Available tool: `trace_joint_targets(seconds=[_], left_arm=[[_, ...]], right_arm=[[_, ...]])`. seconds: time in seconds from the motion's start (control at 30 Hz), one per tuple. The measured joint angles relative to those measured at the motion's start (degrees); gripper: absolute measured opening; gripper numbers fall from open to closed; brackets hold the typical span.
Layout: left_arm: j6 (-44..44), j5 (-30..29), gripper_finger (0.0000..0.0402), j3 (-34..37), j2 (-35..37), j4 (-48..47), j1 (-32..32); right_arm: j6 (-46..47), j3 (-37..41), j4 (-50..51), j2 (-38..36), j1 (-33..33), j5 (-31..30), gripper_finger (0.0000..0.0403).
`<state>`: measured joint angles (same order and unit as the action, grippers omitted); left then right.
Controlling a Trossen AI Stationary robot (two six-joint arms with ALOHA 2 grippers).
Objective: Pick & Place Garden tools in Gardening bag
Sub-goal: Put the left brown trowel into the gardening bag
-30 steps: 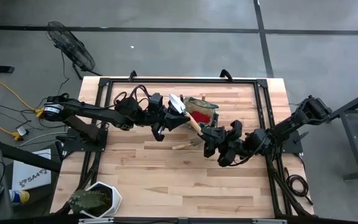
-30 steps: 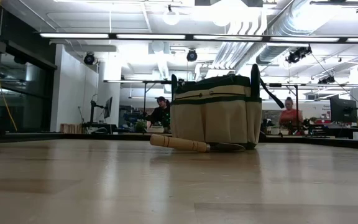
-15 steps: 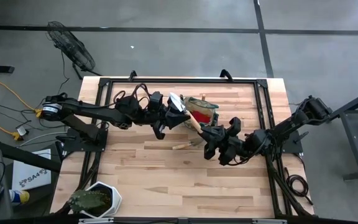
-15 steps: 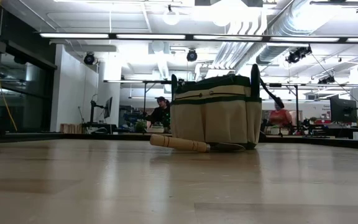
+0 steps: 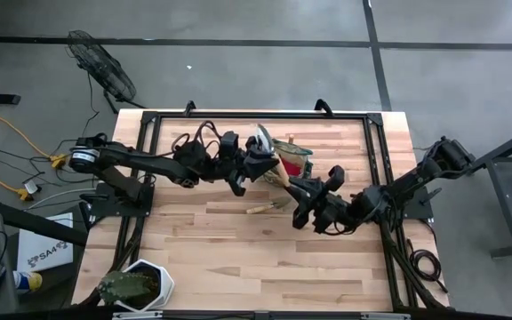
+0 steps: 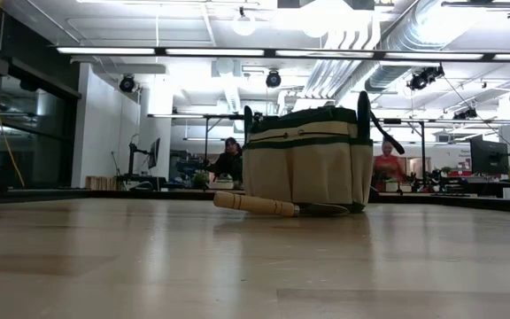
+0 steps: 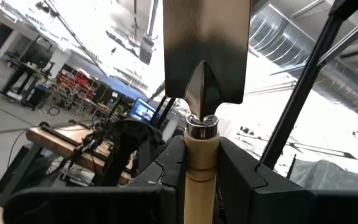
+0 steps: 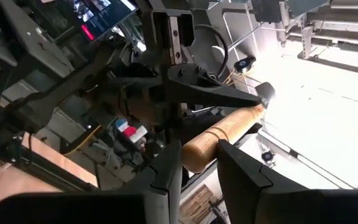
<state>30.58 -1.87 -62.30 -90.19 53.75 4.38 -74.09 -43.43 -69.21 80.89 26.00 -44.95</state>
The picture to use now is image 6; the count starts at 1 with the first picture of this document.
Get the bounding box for dark green pruning shears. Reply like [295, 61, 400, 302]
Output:
[243, 105, 266, 145]

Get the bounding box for black overhead rig beam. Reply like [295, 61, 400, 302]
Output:
[55, 45, 510, 63]

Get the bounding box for silver ventilation duct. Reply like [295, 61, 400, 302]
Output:
[363, 0, 489, 92]

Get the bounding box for black ceiling spotlight cluster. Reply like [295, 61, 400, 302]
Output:
[452, 107, 479, 121]
[407, 64, 445, 92]

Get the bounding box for beige green gardening bag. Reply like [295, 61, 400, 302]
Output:
[241, 90, 406, 214]

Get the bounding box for white ring ceiling lamp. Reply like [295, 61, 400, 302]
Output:
[231, 15, 258, 37]

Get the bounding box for black background rig frame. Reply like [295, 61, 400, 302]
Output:
[203, 113, 246, 178]
[372, 117, 428, 192]

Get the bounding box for small green potted plant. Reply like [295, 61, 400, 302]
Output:
[191, 170, 212, 191]

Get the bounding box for wide wooden-handled garden trowel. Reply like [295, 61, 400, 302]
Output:
[212, 191, 352, 219]

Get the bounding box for wooden crate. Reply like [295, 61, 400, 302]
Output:
[85, 175, 119, 191]

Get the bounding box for dark background desk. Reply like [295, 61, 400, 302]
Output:
[429, 175, 510, 199]

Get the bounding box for person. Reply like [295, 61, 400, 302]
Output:
[372, 139, 409, 193]
[207, 136, 244, 183]

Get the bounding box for black computer monitor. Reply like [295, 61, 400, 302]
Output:
[469, 134, 510, 176]
[147, 136, 162, 170]

